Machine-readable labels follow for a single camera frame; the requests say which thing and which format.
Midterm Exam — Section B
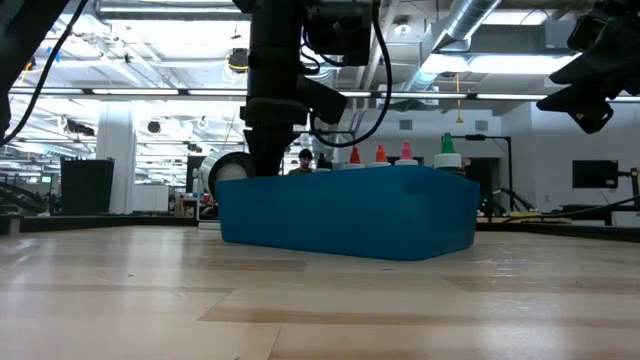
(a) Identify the blue plastic bin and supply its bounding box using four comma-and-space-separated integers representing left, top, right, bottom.
214, 164, 481, 263

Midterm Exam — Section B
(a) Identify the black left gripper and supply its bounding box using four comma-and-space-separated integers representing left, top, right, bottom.
238, 0, 351, 178

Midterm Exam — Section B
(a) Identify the pink food coloring bottle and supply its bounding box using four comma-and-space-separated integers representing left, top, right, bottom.
394, 140, 419, 167

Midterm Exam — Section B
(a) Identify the black aluminium table frame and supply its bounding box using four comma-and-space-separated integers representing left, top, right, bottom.
0, 214, 640, 242

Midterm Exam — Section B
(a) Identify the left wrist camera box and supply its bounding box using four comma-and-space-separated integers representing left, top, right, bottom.
303, 0, 374, 68

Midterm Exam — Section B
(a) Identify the green food coloring bottle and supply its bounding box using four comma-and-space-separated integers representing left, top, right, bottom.
433, 131, 464, 175

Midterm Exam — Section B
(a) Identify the black wall monitor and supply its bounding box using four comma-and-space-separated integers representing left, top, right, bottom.
571, 159, 620, 190

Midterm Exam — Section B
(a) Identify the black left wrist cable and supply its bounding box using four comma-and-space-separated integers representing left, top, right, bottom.
305, 13, 394, 149

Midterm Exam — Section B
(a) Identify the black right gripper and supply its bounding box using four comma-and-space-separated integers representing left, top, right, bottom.
536, 0, 640, 135

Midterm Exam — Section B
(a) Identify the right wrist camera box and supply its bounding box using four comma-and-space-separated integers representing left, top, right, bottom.
566, 13, 609, 52

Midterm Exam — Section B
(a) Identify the red food coloring bottle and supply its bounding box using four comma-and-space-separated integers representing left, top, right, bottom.
344, 145, 366, 171

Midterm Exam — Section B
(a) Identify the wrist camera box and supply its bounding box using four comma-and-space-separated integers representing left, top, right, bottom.
566, 13, 609, 52
303, 0, 374, 68

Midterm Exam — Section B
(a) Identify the orange food coloring bottle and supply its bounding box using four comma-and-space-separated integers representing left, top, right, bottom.
369, 144, 393, 168

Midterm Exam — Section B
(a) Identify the black cabinet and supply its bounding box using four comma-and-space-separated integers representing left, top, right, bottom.
59, 157, 116, 217

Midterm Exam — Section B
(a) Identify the black background rig frame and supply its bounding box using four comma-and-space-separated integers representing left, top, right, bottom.
463, 133, 514, 214

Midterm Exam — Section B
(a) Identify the long ceiling light bar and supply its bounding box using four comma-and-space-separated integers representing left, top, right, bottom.
7, 87, 640, 104

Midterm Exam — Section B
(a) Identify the black ceiling camera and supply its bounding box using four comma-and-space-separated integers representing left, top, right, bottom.
226, 46, 251, 76

